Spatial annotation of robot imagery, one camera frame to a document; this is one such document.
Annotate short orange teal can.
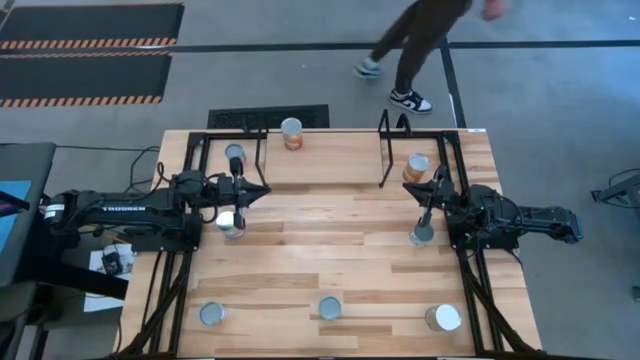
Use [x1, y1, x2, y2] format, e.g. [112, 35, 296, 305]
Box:
[199, 301, 228, 327]

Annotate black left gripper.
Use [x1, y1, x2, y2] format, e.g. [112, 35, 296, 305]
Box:
[218, 156, 272, 230]

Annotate white paper sheet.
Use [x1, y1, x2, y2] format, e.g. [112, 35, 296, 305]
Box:
[83, 244, 136, 314]

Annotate person's hand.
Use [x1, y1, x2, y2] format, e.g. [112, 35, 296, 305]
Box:
[480, 0, 509, 22]

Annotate wooden shelf with black frame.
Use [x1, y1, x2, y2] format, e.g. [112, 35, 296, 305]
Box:
[243, 108, 414, 190]

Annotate black support beam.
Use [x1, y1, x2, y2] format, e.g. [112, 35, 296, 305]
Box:
[19, 252, 130, 301]

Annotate black perforated floor mat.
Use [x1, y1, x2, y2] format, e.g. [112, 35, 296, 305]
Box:
[206, 103, 331, 131]

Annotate white top tin can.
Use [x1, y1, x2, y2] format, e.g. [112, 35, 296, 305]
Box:
[215, 210, 246, 240]

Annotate person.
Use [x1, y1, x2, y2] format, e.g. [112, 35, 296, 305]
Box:
[353, 0, 510, 116]

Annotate green polka dot can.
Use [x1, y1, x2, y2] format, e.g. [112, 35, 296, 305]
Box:
[318, 295, 343, 321]

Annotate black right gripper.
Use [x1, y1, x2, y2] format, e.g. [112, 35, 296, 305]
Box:
[402, 165, 456, 231]

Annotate red yellow corn can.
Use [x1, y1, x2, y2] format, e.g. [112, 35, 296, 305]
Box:
[402, 152, 431, 184]
[279, 116, 305, 152]

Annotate wide peaches can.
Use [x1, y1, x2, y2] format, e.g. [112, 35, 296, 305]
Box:
[424, 303, 463, 333]

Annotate black floor cable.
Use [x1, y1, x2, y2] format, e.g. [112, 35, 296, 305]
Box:
[54, 143, 174, 196]

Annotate blue sheet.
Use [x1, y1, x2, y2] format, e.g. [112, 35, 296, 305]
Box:
[0, 179, 32, 256]

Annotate black mat orange hazard stripes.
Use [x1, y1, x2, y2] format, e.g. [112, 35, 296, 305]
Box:
[0, 49, 174, 109]
[0, 2, 186, 51]

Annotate small black device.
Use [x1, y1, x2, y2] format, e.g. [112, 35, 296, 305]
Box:
[101, 251, 124, 276]

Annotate dark grey side desk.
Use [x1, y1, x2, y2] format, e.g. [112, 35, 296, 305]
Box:
[0, 142, 58, 289]

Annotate grey top tin can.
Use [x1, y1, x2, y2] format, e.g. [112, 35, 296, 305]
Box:
[224, 143, 248, 164]
[409, 222, 436, 247]

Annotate black aluminium rig frame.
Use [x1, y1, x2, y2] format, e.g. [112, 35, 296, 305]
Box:
[117, 128, 544, 359]

